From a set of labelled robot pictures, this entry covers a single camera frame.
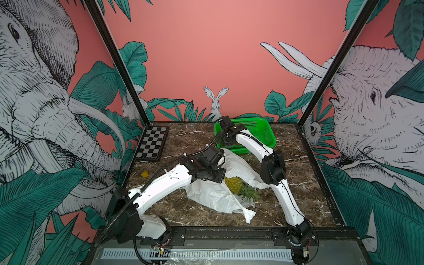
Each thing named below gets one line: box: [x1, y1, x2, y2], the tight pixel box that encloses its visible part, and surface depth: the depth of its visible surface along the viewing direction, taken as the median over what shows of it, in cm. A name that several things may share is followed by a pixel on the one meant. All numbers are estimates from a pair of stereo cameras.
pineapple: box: [224, 176, 262, 202], surface depth 83 cm
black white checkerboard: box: [135, 125, 169, 162], surface depth 106 cm
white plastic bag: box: [183, 149, 271, 224], surface depth 76 cm
